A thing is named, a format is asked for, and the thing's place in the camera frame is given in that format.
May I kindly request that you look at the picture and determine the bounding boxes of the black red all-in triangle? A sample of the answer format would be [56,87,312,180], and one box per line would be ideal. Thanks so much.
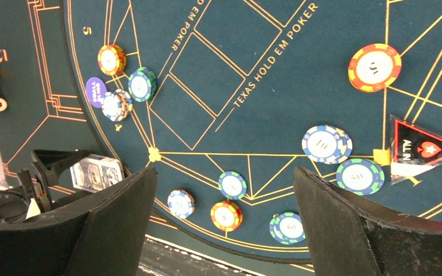
[388,114,442,185]

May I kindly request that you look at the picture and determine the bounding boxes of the orange chip stack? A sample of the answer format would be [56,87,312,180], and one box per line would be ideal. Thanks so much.
[210,201,243,232]

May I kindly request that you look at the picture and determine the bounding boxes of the orange poker chip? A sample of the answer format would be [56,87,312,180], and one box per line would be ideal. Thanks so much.
[97,44,127,76]
[347,43,402,93]

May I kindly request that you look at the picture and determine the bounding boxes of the purple small blind button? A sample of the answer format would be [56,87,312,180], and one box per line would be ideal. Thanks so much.
[85,76,107,108]

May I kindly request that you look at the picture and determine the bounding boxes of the round blue poker mat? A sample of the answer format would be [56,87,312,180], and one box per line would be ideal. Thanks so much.
[63,1,442,262]

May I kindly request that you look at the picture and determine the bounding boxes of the pink white chip stack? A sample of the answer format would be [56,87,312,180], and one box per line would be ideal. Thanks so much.
[167,189,195,219]

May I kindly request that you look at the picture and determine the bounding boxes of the blue playing card deck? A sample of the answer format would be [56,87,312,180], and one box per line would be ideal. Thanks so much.
[70,154,124,193]

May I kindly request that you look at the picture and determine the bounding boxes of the teal poker chip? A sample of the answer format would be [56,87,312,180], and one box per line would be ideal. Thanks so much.
[336,158,385,196]
[218,171,247,200]
[128,67,158,102]

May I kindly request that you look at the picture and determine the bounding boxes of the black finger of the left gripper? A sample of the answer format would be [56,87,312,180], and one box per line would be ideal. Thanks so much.
[31,149,91,187]

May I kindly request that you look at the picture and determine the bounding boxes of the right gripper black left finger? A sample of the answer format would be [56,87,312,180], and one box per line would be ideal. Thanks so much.
[0,167,157,275]

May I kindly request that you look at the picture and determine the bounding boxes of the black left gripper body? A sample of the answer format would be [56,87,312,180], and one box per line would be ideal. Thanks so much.
[0,169,52,223]

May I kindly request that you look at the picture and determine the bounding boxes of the teal chip stack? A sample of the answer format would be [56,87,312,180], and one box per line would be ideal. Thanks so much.
[269,211,306,245]

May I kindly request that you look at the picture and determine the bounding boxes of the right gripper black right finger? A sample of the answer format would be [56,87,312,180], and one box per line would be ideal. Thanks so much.
[293,167,442,275]

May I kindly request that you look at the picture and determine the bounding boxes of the rectangular dark green poker mat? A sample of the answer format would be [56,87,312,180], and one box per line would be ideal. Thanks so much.
[0,1,314,275]

